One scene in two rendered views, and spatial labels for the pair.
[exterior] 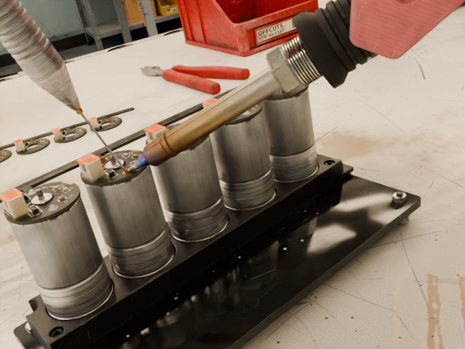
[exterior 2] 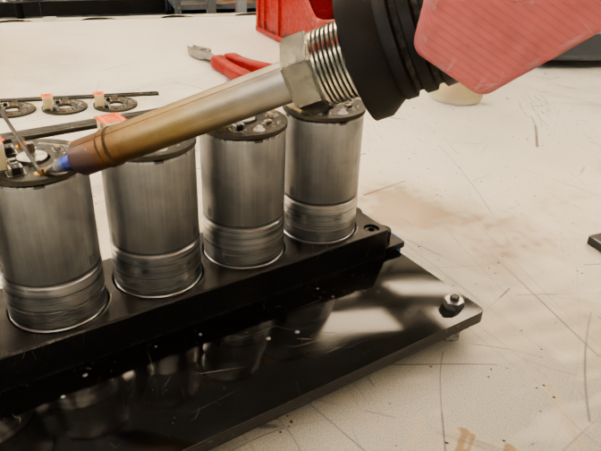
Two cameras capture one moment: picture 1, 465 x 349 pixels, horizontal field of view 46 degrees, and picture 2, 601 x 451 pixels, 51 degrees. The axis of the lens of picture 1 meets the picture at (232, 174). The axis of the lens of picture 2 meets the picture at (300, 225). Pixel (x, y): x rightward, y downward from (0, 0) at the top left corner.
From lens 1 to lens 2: 5 cm
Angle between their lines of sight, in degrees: 2
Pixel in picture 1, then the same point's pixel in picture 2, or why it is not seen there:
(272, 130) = (297, 164)
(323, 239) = (327, 337)
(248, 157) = (248, 194)
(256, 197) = (249, 253)
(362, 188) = (408, 275)
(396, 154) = (470, 238)
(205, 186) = (170, 222)
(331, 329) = not seen: outside the picture
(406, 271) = (432, 414)
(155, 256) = (67, 307)
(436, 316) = not seen: outside the picture
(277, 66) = (291, 62)
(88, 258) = not seen: outside the picture
